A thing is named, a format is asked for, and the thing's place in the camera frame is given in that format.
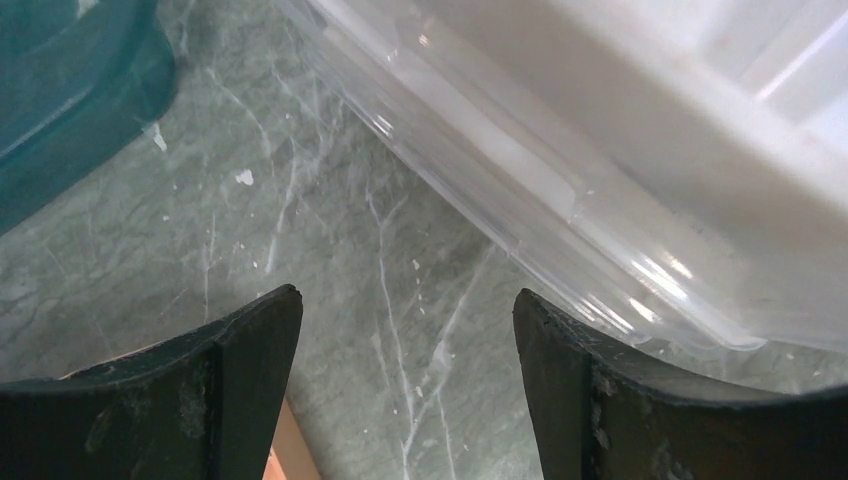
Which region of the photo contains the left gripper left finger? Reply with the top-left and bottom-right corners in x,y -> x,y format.
1,285 -> 303,479

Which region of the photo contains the teal plastic bin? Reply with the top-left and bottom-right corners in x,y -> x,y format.
1,1 -> 177,232

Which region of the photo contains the white plastic drawer unit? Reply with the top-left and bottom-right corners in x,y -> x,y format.
419,1 -> 847,316

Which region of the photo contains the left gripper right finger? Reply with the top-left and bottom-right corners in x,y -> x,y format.
513,289 -> 847,479

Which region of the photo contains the clear plastic drawer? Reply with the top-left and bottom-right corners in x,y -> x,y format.
281,1 -> 847,352

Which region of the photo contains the orange mesh file organizer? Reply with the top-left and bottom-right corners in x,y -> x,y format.
262,399 -> 320,480

